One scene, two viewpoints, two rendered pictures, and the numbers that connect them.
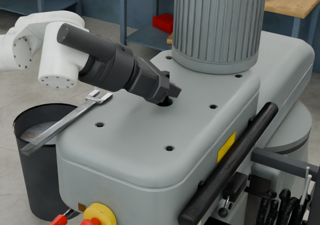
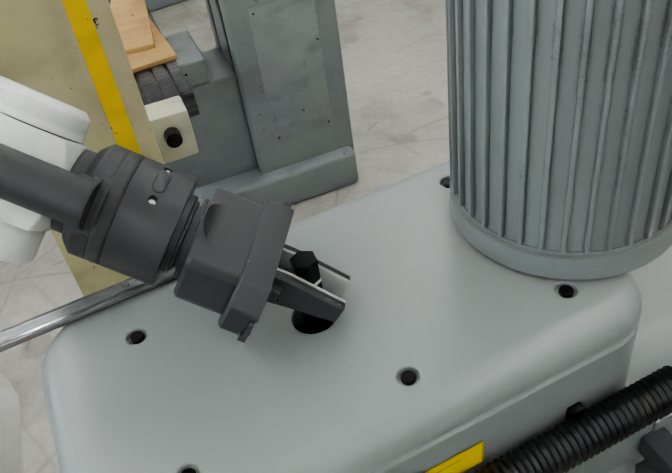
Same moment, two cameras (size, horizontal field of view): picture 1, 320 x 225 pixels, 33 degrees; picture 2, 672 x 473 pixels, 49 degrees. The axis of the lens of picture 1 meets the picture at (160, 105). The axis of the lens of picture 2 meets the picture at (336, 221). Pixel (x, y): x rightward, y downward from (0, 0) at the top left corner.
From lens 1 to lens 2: 0.73 m
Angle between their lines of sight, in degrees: 35
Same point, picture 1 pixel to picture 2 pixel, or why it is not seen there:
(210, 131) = (333, 457)
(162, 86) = (236, 310)
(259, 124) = (584, 435)
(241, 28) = (582, 175)
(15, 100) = not seen: hidden behind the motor
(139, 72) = (186, 261)
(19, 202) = not seen: hidden behind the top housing
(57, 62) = not seen: outside the picture
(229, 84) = (514, 314)
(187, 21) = (455, 119)
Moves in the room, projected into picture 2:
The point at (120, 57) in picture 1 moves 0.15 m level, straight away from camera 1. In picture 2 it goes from (130, 221) to (256, 110)
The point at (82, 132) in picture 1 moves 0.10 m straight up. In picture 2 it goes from (88, 344) to (41, 257)
